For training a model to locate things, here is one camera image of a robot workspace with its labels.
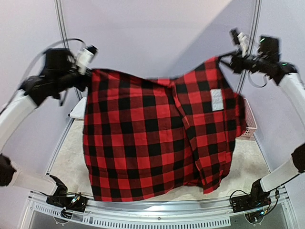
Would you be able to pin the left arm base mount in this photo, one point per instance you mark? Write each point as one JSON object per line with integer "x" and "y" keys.
{"x": 70, "y": 201}

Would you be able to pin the left aluminium frame post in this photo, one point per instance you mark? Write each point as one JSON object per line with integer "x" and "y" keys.
{"x": 61, "y": 23}

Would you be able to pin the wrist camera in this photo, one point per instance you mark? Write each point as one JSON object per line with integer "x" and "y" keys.
{"x": 240, "y": 39}
{"x": 84, "y": 58}

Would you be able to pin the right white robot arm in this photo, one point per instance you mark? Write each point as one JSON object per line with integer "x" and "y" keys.
{"x": 279, "y": 106}

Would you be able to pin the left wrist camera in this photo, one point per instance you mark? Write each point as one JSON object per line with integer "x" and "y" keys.
{"x": 84, "y": 58}

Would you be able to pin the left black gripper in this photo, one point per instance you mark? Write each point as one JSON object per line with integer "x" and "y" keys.
{"x": 83, "y": 86}

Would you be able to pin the pink plastic laundry basket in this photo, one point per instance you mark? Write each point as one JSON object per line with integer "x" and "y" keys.
{"x": 246, "y": 121}

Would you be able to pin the aluminium frame post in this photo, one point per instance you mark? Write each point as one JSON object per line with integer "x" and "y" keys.
{"x": 61, "y": 23}
{"x": 251, "y": 38}

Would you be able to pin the aluminium front rail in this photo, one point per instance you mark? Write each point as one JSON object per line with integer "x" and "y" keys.
{"x": 217, "y": 213}

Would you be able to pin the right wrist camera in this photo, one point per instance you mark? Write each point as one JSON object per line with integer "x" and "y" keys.
{"x": 240, "y": 39}

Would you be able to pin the white green raglan t-shirt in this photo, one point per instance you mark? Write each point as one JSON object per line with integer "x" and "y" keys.
{"x": 78, "y": 112}

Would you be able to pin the red black plaid garment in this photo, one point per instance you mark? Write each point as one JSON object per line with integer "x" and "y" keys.
{"x": 144, "y": 137}

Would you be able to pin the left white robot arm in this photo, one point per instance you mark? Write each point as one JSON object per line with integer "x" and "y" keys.
{"x": 61, "y": 71}

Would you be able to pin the right aluminium frame post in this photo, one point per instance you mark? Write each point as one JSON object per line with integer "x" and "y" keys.
{"x": 251, "y": 38}

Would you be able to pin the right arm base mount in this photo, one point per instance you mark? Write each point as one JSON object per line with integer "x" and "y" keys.
{"x": 257, "y": 198}

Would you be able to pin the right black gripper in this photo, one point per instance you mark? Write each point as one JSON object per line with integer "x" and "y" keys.
{"x": 235, "y": 62}

